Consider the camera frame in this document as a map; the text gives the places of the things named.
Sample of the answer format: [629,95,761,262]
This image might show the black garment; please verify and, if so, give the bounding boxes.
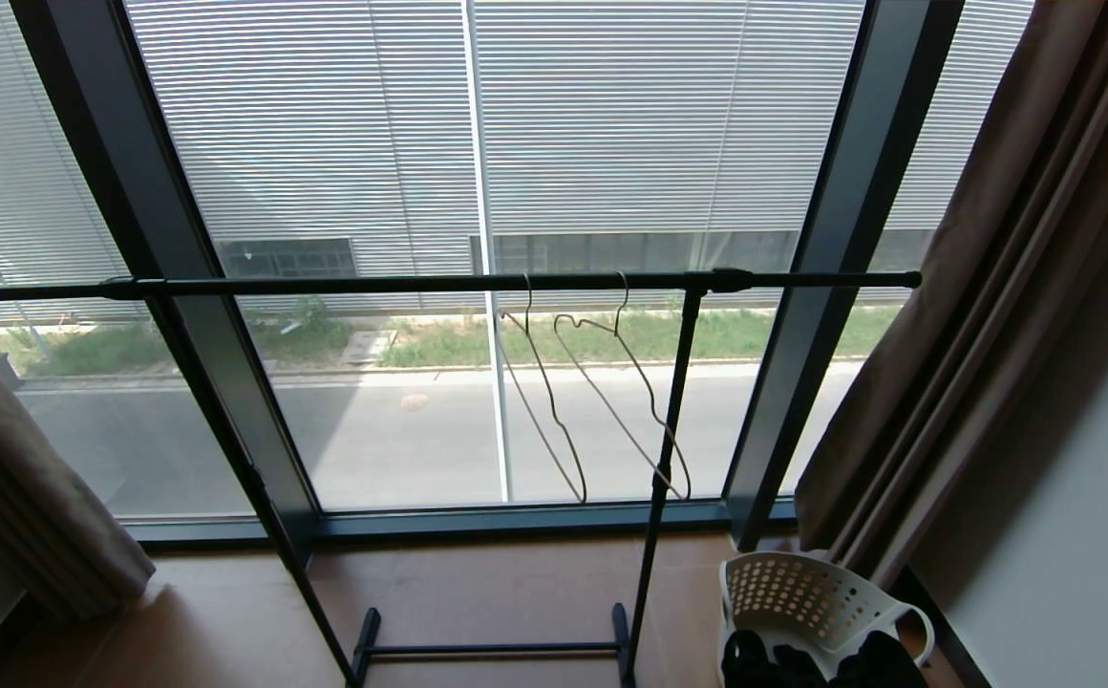
[721,629,837,688]
[836,631,929,688]

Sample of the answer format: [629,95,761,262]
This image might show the white laundry basket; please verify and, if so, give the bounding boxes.
[716,550,937,688]

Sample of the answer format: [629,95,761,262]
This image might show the black clothes rack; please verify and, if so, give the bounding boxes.
[0,269,924,688]

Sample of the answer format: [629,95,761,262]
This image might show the brown curtain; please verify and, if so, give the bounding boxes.
[0,306,157,622]
[793,0,1108,589]

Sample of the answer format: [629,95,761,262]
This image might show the pink clothes hanger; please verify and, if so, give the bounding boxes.
[499,273,589,505]
[554,271,693,502]

